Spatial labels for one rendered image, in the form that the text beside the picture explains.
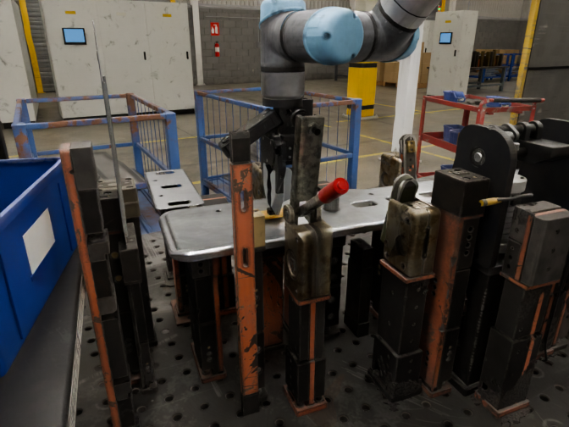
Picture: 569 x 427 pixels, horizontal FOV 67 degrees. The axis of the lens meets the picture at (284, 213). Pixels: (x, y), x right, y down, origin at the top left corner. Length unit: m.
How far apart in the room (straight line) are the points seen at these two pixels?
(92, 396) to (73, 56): 7.80
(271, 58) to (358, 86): 7.48
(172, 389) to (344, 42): 0.68
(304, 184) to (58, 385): 0.40
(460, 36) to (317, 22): 10.71
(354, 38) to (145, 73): 8.13
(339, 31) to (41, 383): 0.53
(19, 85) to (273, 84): 7.81
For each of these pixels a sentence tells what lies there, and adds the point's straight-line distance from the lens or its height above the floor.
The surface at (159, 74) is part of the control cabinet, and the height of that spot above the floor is 0.76.
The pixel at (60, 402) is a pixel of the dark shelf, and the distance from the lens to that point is 0.44.
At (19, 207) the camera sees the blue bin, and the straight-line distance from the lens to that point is 0.52.
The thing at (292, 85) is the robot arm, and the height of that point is 1.25.
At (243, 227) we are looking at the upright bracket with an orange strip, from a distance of 0.63.
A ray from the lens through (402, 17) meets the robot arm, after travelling 0.72.
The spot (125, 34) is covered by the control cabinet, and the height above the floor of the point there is 1.46.
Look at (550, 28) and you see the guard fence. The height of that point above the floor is 1.46.
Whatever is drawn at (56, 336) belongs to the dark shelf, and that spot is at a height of 1.03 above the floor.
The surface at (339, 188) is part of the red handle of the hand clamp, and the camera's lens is 0.55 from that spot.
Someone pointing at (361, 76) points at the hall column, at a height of 0.76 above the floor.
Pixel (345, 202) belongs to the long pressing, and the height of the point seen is 1.00.
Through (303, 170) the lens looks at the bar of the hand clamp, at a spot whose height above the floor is 1.14.
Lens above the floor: 1.31
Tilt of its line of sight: 22 degrees down
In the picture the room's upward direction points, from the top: straight up
